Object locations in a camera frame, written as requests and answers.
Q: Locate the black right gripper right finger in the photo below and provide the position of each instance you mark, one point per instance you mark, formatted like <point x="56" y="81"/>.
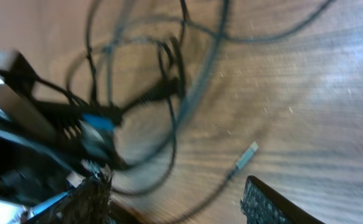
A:
<point x="263" y="204"/>

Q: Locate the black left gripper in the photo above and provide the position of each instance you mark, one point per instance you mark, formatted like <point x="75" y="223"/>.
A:
<point x="88" y="126"/>

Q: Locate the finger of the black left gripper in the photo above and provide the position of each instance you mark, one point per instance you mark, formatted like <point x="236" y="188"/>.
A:
<point x="160" y="91"/>

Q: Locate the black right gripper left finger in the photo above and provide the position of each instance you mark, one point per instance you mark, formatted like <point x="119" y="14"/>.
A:
<point x="85" y="203"/>

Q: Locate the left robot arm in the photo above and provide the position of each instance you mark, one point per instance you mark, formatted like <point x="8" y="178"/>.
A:
<point x="42" y="142"/>

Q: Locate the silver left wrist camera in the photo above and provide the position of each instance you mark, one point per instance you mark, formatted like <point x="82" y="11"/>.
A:
<point x="15" y="104"/>

